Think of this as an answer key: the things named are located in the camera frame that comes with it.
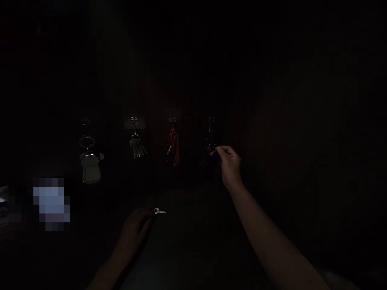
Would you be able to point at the person's right fingers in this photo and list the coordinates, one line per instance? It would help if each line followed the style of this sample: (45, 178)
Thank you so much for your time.
(222, 151)

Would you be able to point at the person's right hand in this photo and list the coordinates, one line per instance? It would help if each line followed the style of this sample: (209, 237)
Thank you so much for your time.
(231, 166)

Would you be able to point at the person's left fingers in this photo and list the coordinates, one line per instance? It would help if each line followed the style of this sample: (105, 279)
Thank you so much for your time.
(146, 213)

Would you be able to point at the black key bunch with blue fob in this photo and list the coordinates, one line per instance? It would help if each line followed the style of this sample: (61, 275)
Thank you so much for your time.
(210, 148)

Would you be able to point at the person's left hand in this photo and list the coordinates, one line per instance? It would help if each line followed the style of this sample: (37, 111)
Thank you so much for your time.
(136, 223)

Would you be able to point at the silver key bunch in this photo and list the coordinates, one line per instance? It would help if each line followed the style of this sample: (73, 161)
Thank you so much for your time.
(137, 146)

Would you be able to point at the small silver key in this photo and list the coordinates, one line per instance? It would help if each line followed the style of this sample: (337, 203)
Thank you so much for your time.
(159, 211)

